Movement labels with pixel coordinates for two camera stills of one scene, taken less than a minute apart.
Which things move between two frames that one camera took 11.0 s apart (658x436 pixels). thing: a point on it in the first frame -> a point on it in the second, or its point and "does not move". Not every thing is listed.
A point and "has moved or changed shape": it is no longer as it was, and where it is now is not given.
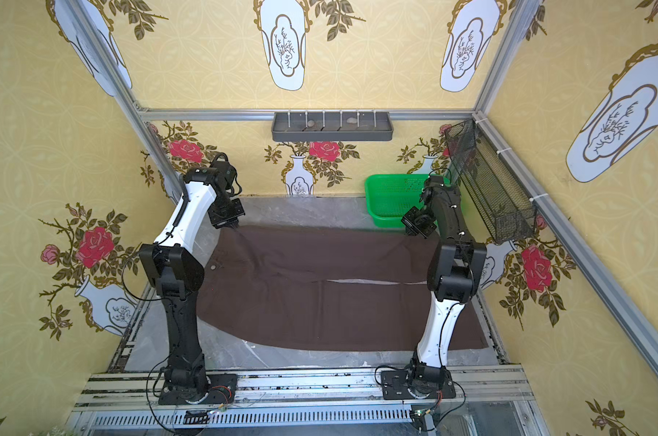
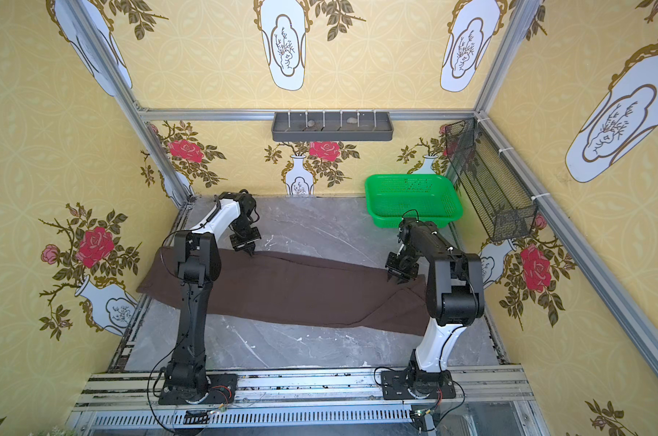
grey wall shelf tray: x=332 y=126 does not move
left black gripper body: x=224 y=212 -> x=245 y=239
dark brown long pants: x=323 y=288 has moved or changed shape
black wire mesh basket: x=509 y=211 does not move
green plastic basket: x=389 y=197 does not move
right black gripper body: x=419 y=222 -> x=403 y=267
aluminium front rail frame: x=490 y=401 does not move
